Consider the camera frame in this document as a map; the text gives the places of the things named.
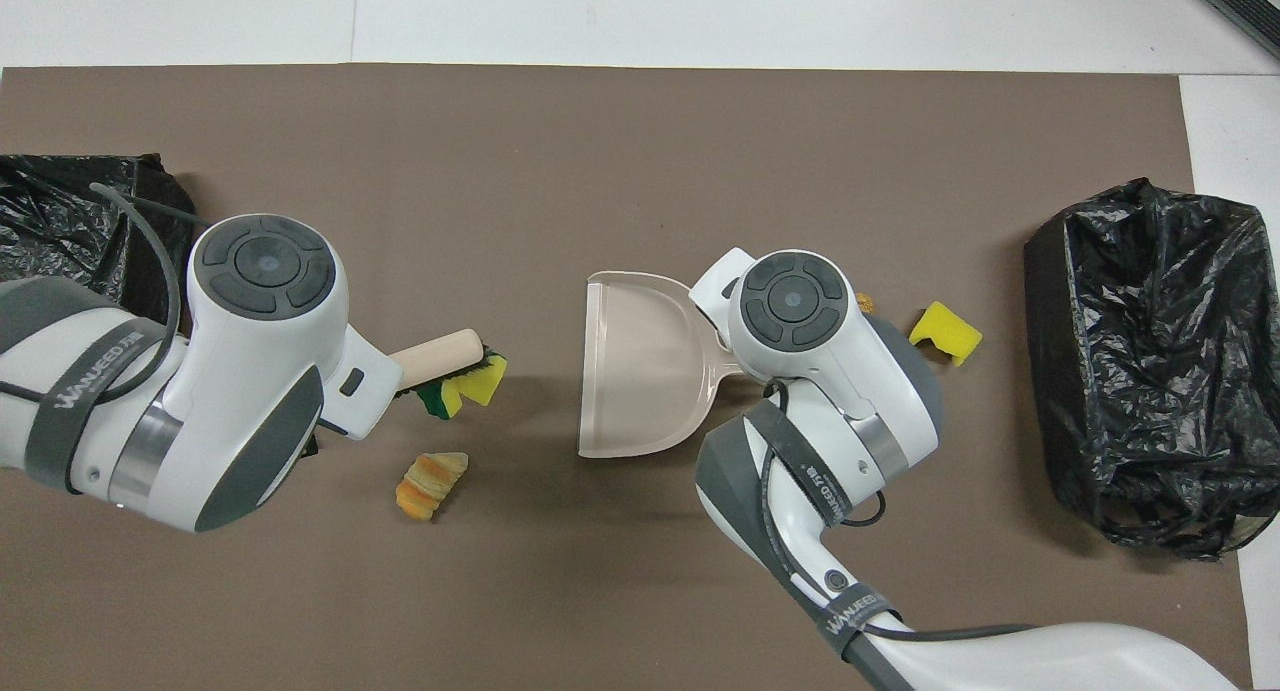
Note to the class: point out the beige plastic dustpan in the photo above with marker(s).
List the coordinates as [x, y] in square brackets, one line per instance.
[630, 371]

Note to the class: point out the beige hand brush black bristles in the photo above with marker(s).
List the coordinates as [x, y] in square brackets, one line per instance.
[440, 356]

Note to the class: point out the green and yellow sponge piece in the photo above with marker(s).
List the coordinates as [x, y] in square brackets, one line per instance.
[432, 399]

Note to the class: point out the orange striped croissant toy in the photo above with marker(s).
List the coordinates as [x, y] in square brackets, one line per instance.
[428, 486]

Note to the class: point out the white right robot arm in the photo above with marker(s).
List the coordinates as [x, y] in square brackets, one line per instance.
[830, 371]

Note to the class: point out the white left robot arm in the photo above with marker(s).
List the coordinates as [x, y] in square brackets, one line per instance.
[250, 371]

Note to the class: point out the black bag lined bin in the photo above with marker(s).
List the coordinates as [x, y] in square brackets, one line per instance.
[60, 231]
[1130, 371]

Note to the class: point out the brown paper table mat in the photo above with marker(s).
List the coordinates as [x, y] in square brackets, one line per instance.
[640, 131]

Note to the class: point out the brown peanut shaped bread toy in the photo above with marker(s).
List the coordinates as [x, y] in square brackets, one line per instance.
[866, 302]

